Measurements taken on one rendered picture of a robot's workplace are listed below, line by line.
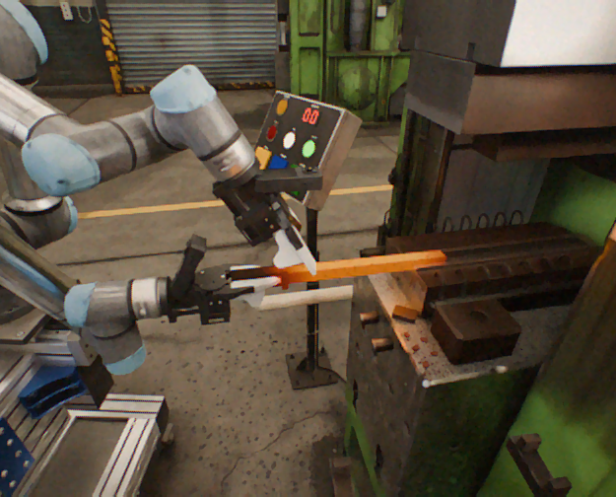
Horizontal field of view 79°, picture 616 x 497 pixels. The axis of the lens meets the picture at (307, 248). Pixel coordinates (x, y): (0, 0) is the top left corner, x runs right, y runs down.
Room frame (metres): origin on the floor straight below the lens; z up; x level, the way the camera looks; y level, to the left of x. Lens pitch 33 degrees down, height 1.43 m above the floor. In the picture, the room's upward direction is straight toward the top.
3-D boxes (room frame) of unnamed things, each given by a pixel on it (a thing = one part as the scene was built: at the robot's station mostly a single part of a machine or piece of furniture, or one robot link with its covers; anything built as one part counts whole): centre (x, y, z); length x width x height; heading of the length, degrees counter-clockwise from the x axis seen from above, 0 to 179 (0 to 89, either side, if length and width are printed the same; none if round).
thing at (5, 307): (0.69, 0.73, 0.87); 0.15 x 0.15 x 0.10
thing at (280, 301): (0.96, -0.05, 0.62); 0.44 x 0.05 x 0.05; 101
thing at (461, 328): (0.48, -0.29, 0.95); 0.12 x 0.08 x 0.06; 101
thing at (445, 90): (0.68, -0.41, 1.32); 0.42 x 0.20 x 0.10; 101
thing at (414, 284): (0.68, -0.41, 0.96); 0.42 x 0.20 x 0.09; 101
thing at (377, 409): (0.63, -0.43, 0.69); 0.56 x 0.38 x 0.45; 101
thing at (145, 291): (0.52, 0.28, 0.99); 0.08 x 0.05 x 0.08; 11
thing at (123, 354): (0.52, 0.37, 0.89); 0.11 x 0.08 x 0.11; 53
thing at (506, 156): (0.67, -0.45, 1.24); 0.30 x 0.07 x 0.06; 101
